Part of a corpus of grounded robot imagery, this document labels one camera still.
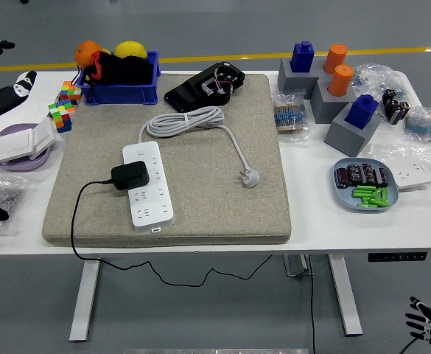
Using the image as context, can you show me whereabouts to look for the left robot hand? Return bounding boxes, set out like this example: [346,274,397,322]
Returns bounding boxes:
[0,38,38,156]

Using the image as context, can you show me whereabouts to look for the thin black adapter cord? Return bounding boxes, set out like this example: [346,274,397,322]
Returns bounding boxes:
[69,178,274,288]

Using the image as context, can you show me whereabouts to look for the black plug adapter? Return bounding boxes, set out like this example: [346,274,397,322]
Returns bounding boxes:
[111,160,150,192]

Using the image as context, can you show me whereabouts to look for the white power strip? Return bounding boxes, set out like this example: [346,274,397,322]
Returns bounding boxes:
[122,142,176,234]

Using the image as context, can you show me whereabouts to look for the colourful puzzle cube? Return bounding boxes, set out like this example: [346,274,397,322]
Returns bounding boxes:
[59,80,83,106]
[48,99,77,133]

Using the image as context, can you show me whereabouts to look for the purple tray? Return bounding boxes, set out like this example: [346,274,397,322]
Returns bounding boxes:
[0,123,54,173]

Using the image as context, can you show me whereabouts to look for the black table control panel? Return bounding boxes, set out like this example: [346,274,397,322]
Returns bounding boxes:
[367,251,429,263]

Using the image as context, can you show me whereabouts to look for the orange fruit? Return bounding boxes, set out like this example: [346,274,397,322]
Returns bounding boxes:
[74,40,104,69]

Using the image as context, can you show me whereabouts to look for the clear bag of metal nuts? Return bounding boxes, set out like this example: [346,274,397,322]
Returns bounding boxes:
[0,173,30,237]

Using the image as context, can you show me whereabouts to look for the white table leg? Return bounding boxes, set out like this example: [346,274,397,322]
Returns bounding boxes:
[69,256,102,342]
[327,254,363,337]

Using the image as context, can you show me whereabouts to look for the blue plastic bin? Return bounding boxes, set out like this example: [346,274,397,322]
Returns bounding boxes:
[77,50,161,106]

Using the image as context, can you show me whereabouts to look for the yellow lemon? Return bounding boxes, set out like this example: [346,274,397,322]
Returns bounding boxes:
[113,41,149,60]

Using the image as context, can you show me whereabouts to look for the blue-grey plate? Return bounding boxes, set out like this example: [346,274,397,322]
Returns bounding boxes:
[333,157,400,213]

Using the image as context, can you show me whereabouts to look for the clear bag around socket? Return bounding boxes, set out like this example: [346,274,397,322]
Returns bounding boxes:
[368,142,431,193]

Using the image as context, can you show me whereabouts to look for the black electronic device housing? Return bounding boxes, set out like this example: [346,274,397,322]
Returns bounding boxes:
[164,61,246,114]

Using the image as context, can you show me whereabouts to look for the small bag of blue resistors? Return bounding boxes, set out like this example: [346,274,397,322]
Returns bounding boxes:
[404,105,431,144]

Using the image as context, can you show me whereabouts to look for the grey block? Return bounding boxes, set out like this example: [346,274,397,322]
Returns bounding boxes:
[309,78,358,125]
[324,101,382,158]
[277,57,321,100]

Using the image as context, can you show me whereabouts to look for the blue square peg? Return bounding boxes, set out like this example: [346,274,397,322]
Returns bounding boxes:
[344,94,380,130]
[290,41,316,74]

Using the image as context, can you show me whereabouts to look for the grey-brown mat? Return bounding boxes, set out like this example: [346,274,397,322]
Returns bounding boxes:
[41,73,292,248]

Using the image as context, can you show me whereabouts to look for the clear bag of resistors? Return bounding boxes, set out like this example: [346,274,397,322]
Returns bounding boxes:
[273,91,311,143]

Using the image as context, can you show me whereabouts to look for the large crumpled clear bag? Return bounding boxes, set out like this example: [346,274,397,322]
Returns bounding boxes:
[351,63,413,111]

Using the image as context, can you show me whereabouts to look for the orange cylinder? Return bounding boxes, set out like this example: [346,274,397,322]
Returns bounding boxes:
[328,64,355,97]
[323,44,349,74]

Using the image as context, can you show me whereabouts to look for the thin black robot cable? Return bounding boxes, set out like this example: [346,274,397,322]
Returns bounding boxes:
[399,333,428,354]

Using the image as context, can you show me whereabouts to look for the white wall switch panel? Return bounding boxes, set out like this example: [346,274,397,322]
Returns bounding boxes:
[0,132,35,162]

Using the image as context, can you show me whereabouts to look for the white switch cover plate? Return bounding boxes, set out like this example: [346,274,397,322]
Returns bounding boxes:
[29,118,57,160]

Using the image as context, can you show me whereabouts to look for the black hanging cable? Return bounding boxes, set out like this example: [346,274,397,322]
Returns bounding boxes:
[306,254,318,354]

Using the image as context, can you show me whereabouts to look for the black drawstring bag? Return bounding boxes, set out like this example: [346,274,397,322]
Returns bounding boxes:
[78,50,155,88]

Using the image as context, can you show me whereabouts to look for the metal bracket under table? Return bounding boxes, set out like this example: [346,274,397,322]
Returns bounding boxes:
[283,254,315,277]

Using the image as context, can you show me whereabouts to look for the white wall socket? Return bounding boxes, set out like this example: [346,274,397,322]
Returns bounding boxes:
[394,160,431,191]

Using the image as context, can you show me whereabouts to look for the grey power cord with plug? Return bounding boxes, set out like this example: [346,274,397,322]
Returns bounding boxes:
[138,105,261,189]

